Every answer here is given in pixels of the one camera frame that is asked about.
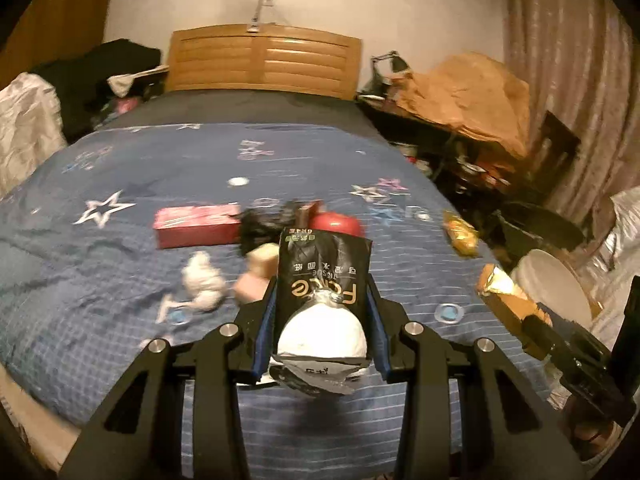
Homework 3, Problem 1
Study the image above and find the pink striped curtain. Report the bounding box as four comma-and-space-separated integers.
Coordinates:
503, 0, 639, 223

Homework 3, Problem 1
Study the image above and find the orange snack packet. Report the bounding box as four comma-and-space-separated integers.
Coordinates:
476, 263, 552, 361

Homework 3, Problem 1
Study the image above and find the red round tin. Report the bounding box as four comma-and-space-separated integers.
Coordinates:
309, 211, 366, 237

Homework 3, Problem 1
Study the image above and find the black desk lamp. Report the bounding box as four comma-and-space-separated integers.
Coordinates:
359, 50, 409, 100

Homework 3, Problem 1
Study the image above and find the white crumpled plastic bag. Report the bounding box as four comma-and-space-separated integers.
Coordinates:
0, 73, 67, 196

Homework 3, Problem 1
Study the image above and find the small cardboard box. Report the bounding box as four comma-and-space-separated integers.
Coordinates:
246, 243, 279, 280
233, 272, 269, 304

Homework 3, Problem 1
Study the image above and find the black clothes pile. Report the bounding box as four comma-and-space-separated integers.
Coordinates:
30, 39, 162, 144

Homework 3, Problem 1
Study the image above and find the wooden bed headboard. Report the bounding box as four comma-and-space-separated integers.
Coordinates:
166, 24, 362, 101

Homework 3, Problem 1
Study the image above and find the red rectangular box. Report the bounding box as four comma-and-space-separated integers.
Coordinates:
153, 203, 241, 249

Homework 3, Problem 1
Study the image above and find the brown wooden wardrobe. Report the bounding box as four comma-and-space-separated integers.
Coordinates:
1, 0, 110, 86

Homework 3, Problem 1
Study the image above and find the brown paper pile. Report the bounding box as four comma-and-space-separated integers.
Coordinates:
392, 52, 529, 159

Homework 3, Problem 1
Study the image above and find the black snack bag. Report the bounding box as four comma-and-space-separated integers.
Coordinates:
268, 228, 371, 396

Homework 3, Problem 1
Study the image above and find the yellow snack packet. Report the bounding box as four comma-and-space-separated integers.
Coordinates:
442, 211, 478, 258

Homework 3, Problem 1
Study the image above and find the white crumpled tissue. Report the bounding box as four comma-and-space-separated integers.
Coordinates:
181, 252, 227, 311

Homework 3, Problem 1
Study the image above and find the black checkered cloth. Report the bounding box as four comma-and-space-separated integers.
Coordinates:
238, 200, 317, 256

